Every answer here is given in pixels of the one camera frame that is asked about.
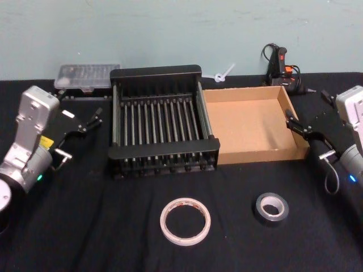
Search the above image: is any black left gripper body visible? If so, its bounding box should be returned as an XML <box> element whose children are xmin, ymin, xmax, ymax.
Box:
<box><xmin>42</xmin><ymin>107</ymin><xmax>88</xmax><ymax>151</ymax></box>

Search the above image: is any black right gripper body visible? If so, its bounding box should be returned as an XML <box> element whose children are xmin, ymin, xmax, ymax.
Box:
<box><xmin>305</xmin><ymin>107</ymin><xmax>357</xmax><ymax>156</ymax></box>

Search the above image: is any roll of silver tape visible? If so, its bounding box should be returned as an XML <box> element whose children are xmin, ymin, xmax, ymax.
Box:
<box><xmin>254</xmin><ymin>192</ymin><xmax>289</xmax><ymax>227</ymax></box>

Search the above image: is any roll of white tape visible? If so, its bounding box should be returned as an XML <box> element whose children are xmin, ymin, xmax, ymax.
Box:
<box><xmin>159</xmin><ymin>197</ymin><xmax>212</xmax><ymax>247</ymax></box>

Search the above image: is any clear plastic case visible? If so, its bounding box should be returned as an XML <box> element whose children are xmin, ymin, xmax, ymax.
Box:
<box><xmin>53</xmin><ymin>63</ymin><xmax>121</xmax><ymax>101</ymax></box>

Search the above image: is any shallow brown cardboard tray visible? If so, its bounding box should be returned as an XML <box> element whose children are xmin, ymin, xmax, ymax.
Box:
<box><xmin>202</xmin><ymin>86</ymin><xmax>310</xmax><ymax>165</ymax></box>

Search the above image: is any black rack with steel bars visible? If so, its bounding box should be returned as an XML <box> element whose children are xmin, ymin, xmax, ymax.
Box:
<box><xmin>107</xmin><ymin>64</ymin><xmax>221</xmax><ymax>180</ymax></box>

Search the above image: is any small white three-armed plastic piece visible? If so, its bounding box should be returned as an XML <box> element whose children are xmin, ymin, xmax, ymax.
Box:
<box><xmin>201</xmin><ymin>63</ymin><xmax>237</xmax><ymax>84</ymax></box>

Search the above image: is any black corded tool, red switch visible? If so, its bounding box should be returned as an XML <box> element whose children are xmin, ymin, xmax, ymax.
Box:
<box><xmin>260</xmin><ymin>42</ymin><xmax>316</xmax><ymax>96</ymax></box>

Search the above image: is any pale wall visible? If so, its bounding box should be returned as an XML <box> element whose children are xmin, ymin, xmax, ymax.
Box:
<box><xmin>0</xmin><ymin>0</ymin><xmax>363</xmax><ymax>83</ymax></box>

